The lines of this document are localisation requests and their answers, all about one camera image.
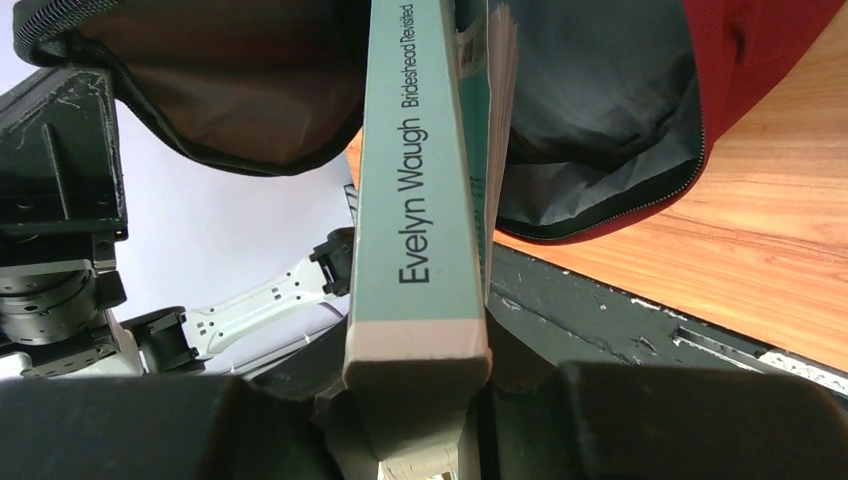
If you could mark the red backpack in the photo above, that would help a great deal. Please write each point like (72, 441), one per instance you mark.
(617, 104)

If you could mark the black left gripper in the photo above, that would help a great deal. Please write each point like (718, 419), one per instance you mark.
(63, 212)

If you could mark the yellow cover book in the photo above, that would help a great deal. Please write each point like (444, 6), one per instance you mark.
(438, 101)

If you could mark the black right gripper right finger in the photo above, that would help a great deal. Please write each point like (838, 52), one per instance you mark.
(599, 420)

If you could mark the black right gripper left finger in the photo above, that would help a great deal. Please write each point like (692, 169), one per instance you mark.
(203, 427)

